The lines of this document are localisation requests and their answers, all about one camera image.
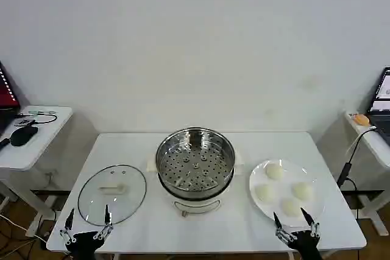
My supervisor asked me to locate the white side table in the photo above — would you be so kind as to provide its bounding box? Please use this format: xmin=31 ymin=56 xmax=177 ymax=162
xmin=344 ymin=110 xmax=390 ymax=237
xmin=0 ymin=106 xmax=74 ymax=223

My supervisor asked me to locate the thin black cable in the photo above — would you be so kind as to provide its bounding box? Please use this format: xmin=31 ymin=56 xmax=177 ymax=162
xmin=16 ymin=113 xmax=59 ymax=125

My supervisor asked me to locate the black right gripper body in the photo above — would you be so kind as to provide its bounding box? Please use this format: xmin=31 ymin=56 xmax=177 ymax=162
xmin=287 ymin=230 xmax=322 ymax=260

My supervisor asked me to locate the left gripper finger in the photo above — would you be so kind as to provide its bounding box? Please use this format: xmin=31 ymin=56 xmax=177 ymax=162
xmin=93 ymin=204 xmax=115 ymax=240
xmin=59 ymin=208 xmax=77 ymax=245

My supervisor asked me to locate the white electric cooker base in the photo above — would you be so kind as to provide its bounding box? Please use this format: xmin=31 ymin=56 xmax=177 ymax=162
xmin=157 ymin=168 xmax=235 ymax=217

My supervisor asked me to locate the white round plate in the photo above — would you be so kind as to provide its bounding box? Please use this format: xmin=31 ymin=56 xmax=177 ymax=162
xmin=249 ymin=158 xmax=325 ymax=228

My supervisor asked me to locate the laptop with red screen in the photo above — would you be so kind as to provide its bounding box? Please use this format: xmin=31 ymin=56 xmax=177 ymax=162
xmin=0 ymin=60 xmax=21 ymax=139

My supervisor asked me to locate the laptop with white screen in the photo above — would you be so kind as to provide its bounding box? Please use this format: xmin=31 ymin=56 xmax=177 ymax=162
xmin=365 ymin=65 xmax=390 ymax=146

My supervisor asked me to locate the black cable with adapter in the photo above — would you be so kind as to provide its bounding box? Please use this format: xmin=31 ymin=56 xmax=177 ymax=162
xmin=336 ymin=127 xmax=379 ymax=188

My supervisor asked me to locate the steel steamer basket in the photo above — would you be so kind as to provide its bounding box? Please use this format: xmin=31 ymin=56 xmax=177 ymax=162
xmin=155 ymin=125 xmax=237 ymax=196

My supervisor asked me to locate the thin white cable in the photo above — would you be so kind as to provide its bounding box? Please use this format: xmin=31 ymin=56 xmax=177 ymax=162
xmin=346 ymin=125 xmax=377 ymax=155

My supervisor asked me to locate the white floor cable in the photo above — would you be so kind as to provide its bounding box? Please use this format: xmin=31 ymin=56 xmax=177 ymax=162
xmin=0 ymin=212 xmax=47 ymax=243

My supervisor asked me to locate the black computer mouse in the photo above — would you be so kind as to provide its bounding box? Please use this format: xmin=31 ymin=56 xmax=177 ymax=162
xmin=10 ymin=125 xmax=40 ymax=147

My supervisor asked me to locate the glass pot lid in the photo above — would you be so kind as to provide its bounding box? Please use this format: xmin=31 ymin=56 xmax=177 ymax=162
xmin=77 ymin=164 xmax=147 ymax=227

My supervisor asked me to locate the white steamed bun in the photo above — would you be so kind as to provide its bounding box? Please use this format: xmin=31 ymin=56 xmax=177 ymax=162
xmin=292 ymin=181 xmax=314 ymax=200
xmin=254 ymin=183 xmax=275 ymax=203
xmin=280 ymin=198 xmax=302 ymax=217
xmin=265 ymin=163 xmax=284 ymax=181

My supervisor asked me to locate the orange round object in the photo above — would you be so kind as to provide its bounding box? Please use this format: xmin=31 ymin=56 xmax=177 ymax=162
xmin=354 ymin=113 xmax=371 ymax=126

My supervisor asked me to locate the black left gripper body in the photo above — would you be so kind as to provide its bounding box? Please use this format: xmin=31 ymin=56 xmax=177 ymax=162
xmin=65 ymin=231 xmax=106 ymax=260

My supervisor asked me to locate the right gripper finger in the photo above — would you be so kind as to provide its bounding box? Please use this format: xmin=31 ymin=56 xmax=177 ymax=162
xmin=273 ymin=211 xmax=298 ymax=244
xmin=300 ymin=207 xmax=322 ymax=239

